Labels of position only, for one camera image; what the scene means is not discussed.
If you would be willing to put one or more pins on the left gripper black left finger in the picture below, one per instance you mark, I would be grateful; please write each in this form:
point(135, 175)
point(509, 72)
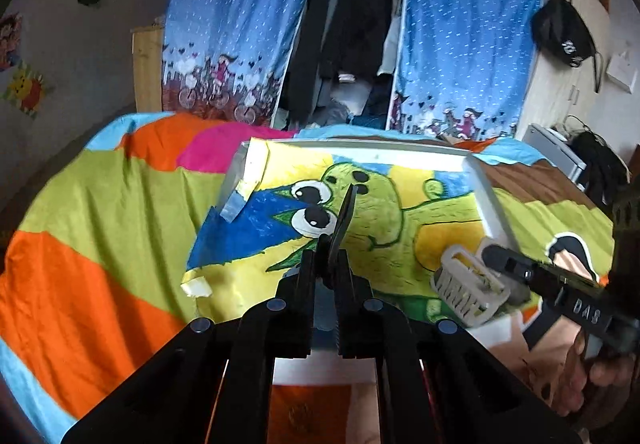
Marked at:
point(211, 383)

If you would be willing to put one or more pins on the black hanging bag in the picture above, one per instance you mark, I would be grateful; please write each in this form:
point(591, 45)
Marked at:
point(559, 29)

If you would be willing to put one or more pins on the beige wardrobe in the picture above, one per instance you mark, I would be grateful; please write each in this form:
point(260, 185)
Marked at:
point(557, 94)

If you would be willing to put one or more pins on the dark hanging clothes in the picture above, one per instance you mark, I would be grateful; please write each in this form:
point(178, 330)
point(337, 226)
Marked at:
point(342, 63)

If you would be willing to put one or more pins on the yellow cartoon wall drawing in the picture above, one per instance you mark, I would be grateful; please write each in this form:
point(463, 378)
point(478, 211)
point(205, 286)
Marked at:
point(26, 90)

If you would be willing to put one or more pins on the anime wall poster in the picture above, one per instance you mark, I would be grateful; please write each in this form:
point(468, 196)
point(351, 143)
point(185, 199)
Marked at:
point(10, 40)

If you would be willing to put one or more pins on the white bedside box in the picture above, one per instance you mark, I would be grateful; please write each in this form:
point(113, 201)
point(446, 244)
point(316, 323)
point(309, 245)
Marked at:
point(554, 147)

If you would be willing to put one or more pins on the blue dotted left curtain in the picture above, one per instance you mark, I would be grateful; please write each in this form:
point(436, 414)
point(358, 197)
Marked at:
point(226, 59)

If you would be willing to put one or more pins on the black clothes pile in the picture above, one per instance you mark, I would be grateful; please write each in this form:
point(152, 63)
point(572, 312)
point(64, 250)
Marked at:
point(605, 175)

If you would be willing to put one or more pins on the grey tray with frog drawing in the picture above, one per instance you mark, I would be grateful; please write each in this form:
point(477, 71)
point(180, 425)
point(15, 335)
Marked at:
point(278, 198)

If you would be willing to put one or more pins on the white flat box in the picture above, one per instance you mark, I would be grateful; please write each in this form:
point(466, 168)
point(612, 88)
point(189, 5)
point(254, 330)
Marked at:
point(324, 367)

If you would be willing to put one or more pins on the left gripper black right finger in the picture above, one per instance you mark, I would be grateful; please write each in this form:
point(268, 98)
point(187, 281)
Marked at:
point(435, 383)

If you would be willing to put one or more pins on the person's right hand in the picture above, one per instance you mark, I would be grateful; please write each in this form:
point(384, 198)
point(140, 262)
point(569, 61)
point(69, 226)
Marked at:
point(576, 375)

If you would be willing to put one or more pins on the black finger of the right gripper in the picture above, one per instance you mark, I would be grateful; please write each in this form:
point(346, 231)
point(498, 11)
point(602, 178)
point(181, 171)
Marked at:
point(515, 265)
point(519, 292)

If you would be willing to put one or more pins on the blue dotted right curtain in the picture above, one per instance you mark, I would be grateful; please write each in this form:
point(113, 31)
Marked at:
point(463, 67)

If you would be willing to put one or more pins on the blue dotted curtain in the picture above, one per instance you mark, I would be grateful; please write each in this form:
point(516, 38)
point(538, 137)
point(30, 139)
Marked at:
point(226, 59)
point(463, 67)

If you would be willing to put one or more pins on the white paper gift bag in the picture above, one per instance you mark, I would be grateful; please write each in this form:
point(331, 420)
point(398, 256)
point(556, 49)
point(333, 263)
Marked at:
point(622, 72)

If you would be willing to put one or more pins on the small wooden cabinet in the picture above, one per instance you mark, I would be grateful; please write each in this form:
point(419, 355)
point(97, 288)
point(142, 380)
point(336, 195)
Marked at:
point(147, 50)

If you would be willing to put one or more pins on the colourful cartoon bed cover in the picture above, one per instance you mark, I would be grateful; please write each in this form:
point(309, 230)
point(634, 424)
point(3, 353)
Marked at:
point(91, 284)

